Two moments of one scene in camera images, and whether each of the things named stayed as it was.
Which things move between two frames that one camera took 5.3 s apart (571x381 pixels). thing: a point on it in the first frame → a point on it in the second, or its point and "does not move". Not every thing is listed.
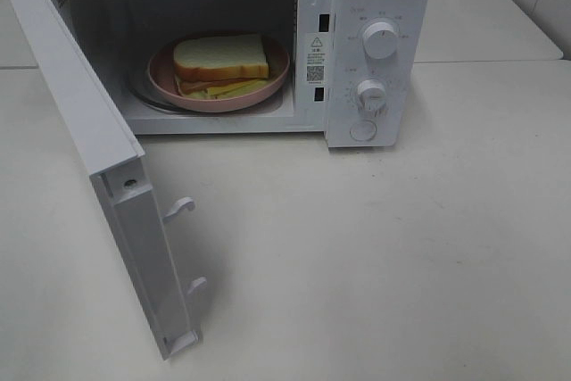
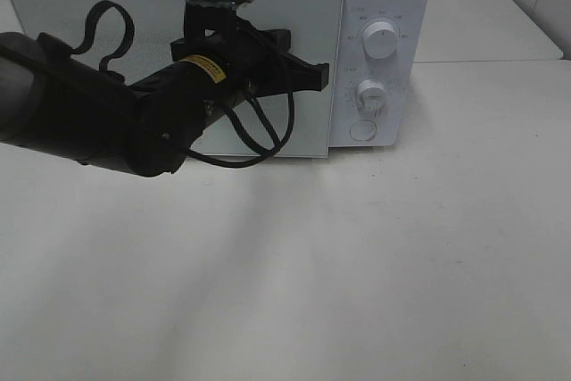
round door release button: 363,130 does not move
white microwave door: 121,177 → 305,3
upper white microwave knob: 380,39 does not move
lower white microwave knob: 371,98 does not move
